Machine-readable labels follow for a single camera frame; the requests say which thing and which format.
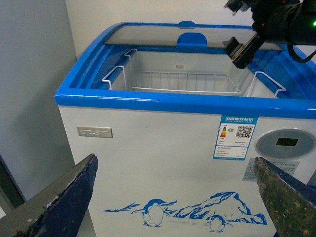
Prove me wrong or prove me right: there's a glass sliding freezer lid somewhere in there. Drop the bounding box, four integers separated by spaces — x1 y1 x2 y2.
104 23 255 48

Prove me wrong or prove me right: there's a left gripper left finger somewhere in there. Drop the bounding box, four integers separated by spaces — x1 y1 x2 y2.
0 154 98 237

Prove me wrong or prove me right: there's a silver instruction sticker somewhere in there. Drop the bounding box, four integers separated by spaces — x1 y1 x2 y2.
242 157 299 185

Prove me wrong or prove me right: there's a blue energy label sticker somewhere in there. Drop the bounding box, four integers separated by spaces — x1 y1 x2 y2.
213 115 258 160

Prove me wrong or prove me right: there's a white wire freezer basket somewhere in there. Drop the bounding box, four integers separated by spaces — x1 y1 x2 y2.
102 48 287 98

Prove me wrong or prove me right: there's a white blue chest freezer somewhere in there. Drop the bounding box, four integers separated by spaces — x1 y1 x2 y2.
55 21 316 237

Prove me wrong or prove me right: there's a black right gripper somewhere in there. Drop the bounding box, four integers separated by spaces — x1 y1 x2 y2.
222 0 311 69

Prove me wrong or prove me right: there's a silver brand nameplate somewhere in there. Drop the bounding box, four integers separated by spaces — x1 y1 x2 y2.
77 126 113 138

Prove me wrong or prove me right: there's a grey oval control panel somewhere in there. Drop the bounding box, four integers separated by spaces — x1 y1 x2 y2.
256 128 316 159

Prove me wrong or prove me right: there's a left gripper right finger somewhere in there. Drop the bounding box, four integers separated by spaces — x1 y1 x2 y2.
253 157 316 237

